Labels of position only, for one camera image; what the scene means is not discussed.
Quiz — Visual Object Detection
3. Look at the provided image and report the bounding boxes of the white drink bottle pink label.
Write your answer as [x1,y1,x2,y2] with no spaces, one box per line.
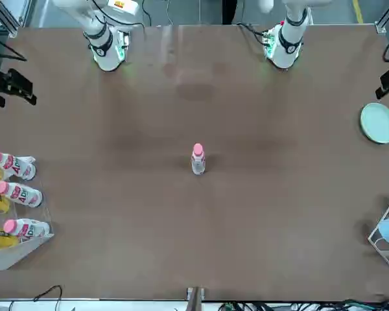
[191,152,206,175]

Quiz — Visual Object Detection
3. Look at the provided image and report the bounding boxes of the white pink-capped milk bottle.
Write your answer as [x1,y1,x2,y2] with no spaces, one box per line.
[0,181,43,209]
[3,218,51,243]
[0,150,37,181]

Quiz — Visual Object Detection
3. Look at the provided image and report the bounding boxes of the clear acrylic bottle shelf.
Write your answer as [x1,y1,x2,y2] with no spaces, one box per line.
[0,154,55,272]

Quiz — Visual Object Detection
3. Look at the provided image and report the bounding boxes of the mint green plate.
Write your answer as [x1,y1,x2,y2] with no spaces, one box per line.
[360,102,389,144]

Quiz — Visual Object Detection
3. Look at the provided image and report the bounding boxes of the white control box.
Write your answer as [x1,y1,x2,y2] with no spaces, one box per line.
[107,0,139,17]

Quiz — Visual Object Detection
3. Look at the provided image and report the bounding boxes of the person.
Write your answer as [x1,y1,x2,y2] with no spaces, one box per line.
[220,0,275,25]

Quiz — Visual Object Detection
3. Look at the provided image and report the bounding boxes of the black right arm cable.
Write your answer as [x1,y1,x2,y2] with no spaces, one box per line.
[0,32,27,62]

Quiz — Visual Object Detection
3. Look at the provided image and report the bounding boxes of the aluminium frame beam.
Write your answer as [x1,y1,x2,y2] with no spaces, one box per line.
[0,0,32,37]
[374,0,389,34]

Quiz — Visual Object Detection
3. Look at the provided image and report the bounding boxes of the black right base cable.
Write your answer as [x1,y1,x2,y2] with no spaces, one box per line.
[129,0,154,29]

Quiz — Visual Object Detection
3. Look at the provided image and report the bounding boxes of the black base cable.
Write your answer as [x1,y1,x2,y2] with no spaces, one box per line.
[129,0,154,29]
[235,21,270,45]

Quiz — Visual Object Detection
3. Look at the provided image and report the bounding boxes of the black left base cable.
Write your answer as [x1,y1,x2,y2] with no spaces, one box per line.
[235,21,270,45]

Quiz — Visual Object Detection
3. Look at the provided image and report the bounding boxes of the white wire cup rack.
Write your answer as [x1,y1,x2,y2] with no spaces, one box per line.
[368,194,389,270]

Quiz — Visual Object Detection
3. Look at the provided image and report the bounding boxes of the thin black cable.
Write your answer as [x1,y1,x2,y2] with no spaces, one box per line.
[33,284,63,311]

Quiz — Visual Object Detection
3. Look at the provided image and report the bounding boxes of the aluminium profile post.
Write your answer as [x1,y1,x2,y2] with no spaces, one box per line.
[186,286,204,311]

